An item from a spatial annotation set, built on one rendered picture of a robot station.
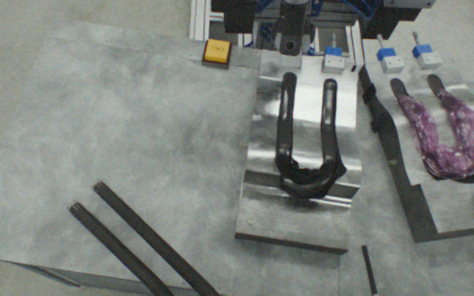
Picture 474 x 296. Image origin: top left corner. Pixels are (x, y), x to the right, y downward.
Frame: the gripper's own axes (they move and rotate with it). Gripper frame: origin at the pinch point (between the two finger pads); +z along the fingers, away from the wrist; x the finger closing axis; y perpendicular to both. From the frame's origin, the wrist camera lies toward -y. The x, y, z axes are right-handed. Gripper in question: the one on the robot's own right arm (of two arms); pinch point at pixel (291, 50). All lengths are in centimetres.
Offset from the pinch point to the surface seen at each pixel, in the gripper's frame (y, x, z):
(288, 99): -11.7, -0.5, 4.5
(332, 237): -45.6, -13.8, 3.5
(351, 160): -28.3, -16.3, -0.9
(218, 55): 1.2, 20.4, 7.7
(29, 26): 53, 141, 84
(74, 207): -47, 46, -2
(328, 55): 2.2, -9.6, 5.0
